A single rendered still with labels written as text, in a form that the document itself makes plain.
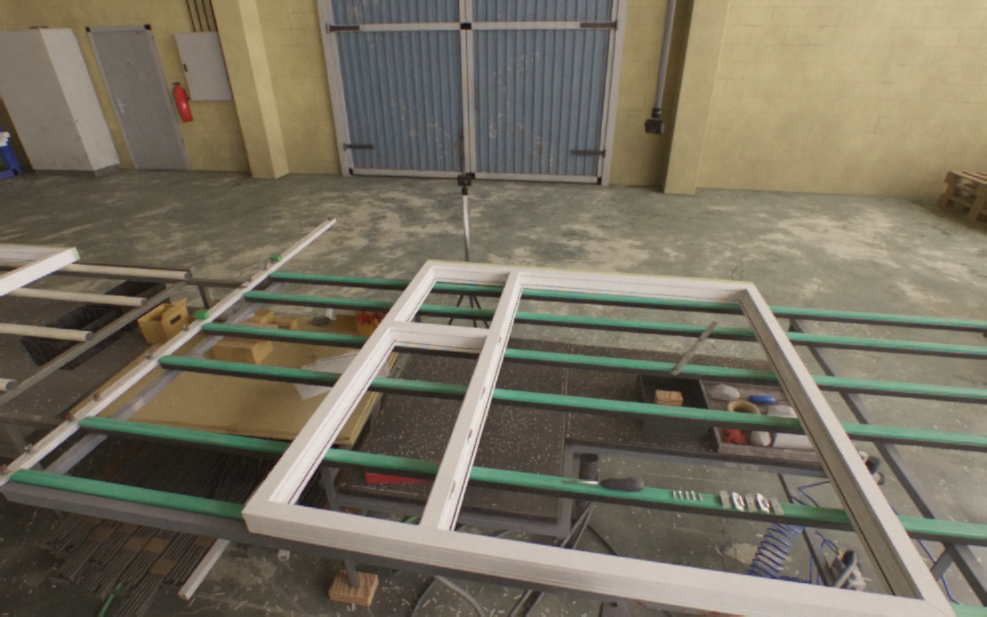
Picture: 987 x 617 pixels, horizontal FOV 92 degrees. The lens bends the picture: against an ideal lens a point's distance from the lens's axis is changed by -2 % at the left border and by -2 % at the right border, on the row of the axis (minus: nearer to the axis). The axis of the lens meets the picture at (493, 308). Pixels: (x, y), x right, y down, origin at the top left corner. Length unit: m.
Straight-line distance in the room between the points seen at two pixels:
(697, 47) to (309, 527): 6.47
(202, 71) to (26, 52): 2.60
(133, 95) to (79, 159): 1.35
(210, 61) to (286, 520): 7.88
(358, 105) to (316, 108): 0.71
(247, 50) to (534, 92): 3.94
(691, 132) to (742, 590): 6.24
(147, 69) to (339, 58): 3.16
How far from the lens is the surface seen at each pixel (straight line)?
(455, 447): 1.36
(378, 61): 7.64
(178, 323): 2.77
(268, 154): 8.30
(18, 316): 3.60
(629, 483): 1.36
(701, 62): 6.93
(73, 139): 10.26
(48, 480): 1.82
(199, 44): 8.78
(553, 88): 7.14
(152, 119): 9.86
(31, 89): 10.51
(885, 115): 8.18
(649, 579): 1.16
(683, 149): 7.04
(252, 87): 8.20
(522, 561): 1.15
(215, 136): 9.25
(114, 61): 10.04
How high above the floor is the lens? 1.89
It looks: 29 degrees down
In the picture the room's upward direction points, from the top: straight up
